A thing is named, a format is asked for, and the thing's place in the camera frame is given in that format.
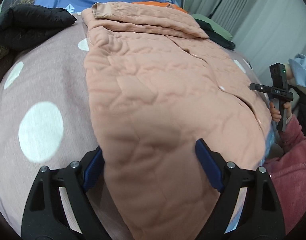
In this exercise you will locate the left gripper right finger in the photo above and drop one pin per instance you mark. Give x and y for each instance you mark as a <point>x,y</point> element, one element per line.
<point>261,215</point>

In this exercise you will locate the pink quilted jacket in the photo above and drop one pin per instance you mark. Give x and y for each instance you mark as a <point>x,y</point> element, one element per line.
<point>156,84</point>

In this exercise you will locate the pink polka dot bedspread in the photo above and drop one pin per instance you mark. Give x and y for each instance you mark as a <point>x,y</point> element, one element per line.
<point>45,119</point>

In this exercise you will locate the dark green garment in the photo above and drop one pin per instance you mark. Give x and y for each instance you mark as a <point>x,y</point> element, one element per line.
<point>214,36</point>

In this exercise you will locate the brown fleece garment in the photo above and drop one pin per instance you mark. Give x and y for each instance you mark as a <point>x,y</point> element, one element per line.
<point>6,60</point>

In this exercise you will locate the right hand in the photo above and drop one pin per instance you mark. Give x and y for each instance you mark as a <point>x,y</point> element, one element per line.
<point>275,113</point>

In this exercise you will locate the blue cloth doll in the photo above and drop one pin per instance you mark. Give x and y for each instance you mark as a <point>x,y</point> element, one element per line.
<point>296,71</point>

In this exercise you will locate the green pillow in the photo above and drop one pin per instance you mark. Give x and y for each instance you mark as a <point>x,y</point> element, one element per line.
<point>216,27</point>

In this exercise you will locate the pink sleeve right forearm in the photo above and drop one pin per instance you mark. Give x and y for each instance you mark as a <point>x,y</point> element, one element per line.
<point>288,173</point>

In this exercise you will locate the orange puffer jacket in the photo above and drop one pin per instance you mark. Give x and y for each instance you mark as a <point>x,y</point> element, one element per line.
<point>162,4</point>

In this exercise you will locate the black puffer jacket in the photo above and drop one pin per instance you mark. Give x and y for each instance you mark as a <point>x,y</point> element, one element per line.
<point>25,26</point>

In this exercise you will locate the grey curtain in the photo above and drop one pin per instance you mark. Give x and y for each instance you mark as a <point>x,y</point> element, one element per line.
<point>264,31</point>

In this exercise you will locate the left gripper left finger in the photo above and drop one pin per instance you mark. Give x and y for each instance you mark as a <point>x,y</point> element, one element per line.
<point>57,206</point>

